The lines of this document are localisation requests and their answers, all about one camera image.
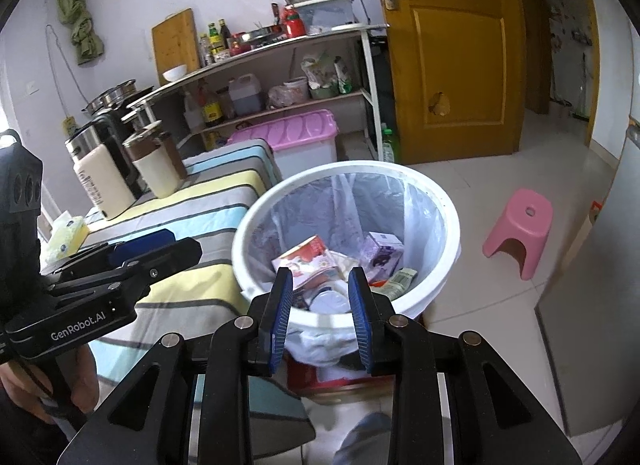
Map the pink plastic stool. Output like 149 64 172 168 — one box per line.
482 188 553 280

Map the striped tablecloth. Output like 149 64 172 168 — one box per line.
29 138 317 461

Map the green glass bottle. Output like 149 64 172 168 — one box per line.
381 123 400 164

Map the wooden door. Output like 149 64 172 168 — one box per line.
382 0 526 165

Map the white trash bin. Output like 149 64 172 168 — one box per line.
231 158 462 371

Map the pink lidded storage box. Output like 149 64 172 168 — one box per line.
228 109 338 179

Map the refrigerator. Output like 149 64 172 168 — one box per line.
536 121 639 436

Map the green hanging cloth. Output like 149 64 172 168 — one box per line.
58 0 104 66

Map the metal shelf rack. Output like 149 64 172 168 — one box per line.
129 24 386 161

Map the wooden cutting board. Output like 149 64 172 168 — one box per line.
152 8 201 86

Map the white electric kettle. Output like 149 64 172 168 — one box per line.
65 112 143 220

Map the strawberry milk carton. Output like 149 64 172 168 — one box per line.
271 235 338 291

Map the white yogurt cup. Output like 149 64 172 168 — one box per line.
305 286 350 315

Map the red bottle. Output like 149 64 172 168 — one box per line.
281 5 306 38

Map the steel pot on stove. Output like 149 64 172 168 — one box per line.
82 78 137 116

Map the person's left hand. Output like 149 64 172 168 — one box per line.
0 343 100 425

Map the white bowl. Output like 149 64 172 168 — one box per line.
162 64 188 83

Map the purple milk carton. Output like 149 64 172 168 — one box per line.
359 232 404 282

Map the yellow tissue pack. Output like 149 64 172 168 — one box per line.
40 211 89 268

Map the cream brown lidded mug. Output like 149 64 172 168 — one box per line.
122 121 188 199

